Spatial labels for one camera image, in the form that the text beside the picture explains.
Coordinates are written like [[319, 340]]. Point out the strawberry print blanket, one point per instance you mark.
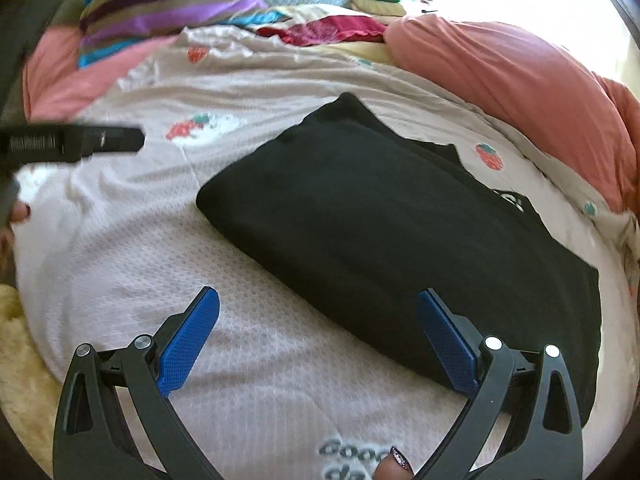
[[150, 240]]

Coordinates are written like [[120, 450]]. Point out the person's left hand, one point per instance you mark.
[[20, 212]]

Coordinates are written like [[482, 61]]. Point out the red garment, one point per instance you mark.
[[340, 27]]

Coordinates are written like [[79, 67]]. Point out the beige furry rug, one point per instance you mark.
[[25, 350]]

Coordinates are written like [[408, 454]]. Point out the striped velvet pillow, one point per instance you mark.
[[165, 10]]

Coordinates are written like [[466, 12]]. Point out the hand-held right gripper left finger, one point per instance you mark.
[[187, 345]]

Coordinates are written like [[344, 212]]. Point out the pale yellow sheet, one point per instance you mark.
[[360, 51]]

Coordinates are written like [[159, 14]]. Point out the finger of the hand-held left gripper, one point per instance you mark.
[[115, 141]]

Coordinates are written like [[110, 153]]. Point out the pink quilted pillow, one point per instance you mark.
[[55, 80]]

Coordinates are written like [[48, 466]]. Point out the cream folded clothes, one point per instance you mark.
[[380, 7]]

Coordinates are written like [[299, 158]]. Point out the black garment with orange cuffs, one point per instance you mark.
[[375, 210]]

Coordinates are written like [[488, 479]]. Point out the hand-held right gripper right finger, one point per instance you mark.
[[450, 345]]

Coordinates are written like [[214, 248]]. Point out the pink duvet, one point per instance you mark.
[[500, 75]]

